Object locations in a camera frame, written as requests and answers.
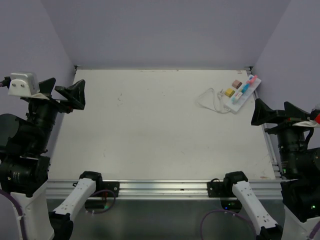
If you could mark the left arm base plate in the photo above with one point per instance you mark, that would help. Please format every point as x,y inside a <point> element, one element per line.
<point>111,186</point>

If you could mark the yellow plug adapter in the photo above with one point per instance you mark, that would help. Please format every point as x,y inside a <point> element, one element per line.
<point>229,92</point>

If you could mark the aluminium rail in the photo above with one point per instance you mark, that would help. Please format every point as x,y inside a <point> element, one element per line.
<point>165,189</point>
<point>273,159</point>

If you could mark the aluminium front rail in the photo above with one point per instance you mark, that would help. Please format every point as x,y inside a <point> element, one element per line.
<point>165,189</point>

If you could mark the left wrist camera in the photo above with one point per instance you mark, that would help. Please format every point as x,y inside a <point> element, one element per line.
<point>23,84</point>

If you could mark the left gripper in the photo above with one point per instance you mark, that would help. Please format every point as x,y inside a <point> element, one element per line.
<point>74,94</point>

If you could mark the blue plug adapter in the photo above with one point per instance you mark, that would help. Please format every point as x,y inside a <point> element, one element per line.
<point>245,88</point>

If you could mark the brown plug adapter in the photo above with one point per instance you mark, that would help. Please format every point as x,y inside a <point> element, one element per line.
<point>236,84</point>

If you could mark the aluminium right side rail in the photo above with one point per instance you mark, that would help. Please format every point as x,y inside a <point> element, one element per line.
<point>273,159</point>

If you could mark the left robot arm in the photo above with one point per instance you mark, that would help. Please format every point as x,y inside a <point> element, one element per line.
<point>24,165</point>

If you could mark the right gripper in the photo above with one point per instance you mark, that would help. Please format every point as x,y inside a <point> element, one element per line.
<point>262,112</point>

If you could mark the pink plug adapter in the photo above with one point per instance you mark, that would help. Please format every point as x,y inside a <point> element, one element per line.
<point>251,79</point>

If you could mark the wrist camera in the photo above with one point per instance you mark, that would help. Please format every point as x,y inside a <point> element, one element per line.
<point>314,119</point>
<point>23,84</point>

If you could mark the white power strip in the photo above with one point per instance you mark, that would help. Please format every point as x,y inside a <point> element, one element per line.
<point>235,103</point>

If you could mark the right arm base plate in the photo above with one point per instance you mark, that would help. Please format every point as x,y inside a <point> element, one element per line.
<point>217,189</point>

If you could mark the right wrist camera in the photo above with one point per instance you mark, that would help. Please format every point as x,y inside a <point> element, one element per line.
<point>314,119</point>

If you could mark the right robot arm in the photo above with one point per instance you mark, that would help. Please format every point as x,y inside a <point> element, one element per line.
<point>300,166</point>

